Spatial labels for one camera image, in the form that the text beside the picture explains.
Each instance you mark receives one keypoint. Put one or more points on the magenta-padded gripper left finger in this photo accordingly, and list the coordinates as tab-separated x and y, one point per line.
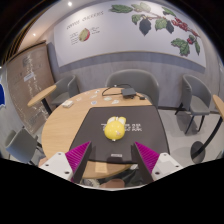
78	159

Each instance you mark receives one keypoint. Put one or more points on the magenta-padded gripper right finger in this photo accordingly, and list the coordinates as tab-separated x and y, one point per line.
148	160

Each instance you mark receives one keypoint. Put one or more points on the black mouse pad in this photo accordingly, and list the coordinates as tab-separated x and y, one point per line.
146	126

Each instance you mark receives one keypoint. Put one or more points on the grey upholstered chair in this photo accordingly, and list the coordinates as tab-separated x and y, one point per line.
21	145
133	80
68	88
196	100

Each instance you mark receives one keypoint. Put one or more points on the small printed sticker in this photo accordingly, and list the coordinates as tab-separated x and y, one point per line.
115	101
93	96
79	99
94	103
96	91
107	98

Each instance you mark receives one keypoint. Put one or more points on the tall round wooden table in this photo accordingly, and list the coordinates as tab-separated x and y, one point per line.
219	105
41	95

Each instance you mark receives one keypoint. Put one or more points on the brown printed wall poster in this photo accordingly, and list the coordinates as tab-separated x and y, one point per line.
23	83

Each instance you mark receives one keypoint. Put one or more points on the blue wall sign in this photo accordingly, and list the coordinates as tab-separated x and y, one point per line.
1	93

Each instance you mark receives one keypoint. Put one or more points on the white botanical wall mural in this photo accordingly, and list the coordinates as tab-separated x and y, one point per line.
116	36

